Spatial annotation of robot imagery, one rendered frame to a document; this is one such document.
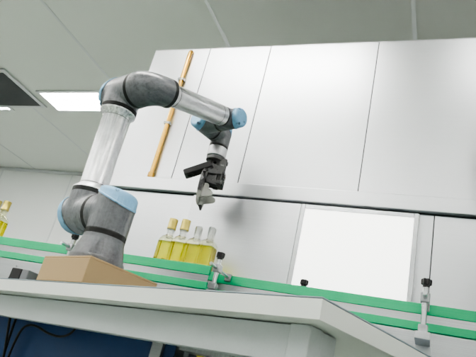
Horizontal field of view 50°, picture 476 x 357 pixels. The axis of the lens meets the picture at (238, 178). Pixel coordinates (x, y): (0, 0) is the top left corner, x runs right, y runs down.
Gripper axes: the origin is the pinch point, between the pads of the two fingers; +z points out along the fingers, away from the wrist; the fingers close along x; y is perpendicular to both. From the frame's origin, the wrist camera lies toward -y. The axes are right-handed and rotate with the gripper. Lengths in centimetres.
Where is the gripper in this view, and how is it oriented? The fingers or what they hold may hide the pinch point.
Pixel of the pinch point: (197, 204)
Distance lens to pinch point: 194.4
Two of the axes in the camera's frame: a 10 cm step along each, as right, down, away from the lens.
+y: 9.7, 1.6, -1.9
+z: -2.2, 8.9, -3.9
